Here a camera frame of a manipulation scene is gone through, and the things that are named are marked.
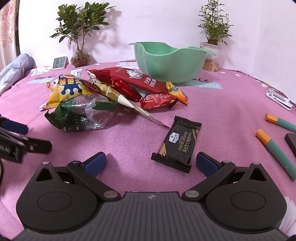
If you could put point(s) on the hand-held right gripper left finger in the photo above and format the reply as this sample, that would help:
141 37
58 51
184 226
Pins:
97 162

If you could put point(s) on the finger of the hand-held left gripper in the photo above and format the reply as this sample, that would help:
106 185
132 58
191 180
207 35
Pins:
37 146
13 127

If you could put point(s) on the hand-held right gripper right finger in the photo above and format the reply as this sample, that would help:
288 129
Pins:
205 162

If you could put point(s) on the black cracker packet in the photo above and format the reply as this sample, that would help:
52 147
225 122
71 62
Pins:
179 143

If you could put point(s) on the dark green snack packet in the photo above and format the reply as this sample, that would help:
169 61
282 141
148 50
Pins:
67 117

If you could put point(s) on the clear packet with green edge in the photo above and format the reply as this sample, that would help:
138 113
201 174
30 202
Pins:
98 118

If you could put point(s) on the yellow snack packet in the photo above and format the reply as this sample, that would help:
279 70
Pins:
57 97

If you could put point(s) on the brown pointed foil packet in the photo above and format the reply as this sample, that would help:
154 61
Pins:
150 117

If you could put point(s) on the gold cone snack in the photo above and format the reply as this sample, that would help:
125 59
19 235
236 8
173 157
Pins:
108 91

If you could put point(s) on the small orange snack packet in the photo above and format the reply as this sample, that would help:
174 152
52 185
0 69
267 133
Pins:
177 91

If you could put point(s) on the red packet with gold lettering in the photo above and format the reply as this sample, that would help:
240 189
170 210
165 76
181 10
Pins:
159 99

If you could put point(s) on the dark red gold-striped packet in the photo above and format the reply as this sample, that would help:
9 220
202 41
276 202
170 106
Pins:
104 76

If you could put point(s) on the red packet with white picture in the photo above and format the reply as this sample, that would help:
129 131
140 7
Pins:
138 80

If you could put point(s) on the green plastic bowl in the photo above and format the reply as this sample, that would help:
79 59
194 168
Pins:
161 64

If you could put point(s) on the pink printed tablecloth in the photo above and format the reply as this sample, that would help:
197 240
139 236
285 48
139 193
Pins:
138 139

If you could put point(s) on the blue-grey checked cloth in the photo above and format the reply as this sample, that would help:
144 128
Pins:
16 67

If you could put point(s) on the teal pen with gold cap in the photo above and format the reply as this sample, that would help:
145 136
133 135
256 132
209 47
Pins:
275 150

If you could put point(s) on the white digital clock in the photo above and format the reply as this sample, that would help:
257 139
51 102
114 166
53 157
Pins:
59 63

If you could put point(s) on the small white card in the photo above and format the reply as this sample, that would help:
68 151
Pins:
76 73

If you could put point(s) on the small yellow green toy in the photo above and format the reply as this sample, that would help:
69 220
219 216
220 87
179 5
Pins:
283 122

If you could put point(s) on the black flat box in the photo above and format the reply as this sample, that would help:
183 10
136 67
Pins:
291 142

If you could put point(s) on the floral curtain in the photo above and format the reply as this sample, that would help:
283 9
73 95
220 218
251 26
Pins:
8 27

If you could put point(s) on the thin plant in white pot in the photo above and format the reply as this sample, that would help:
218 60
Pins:
211 58

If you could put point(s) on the leafy plant in glass vase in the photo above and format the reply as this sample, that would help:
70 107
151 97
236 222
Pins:
79 23

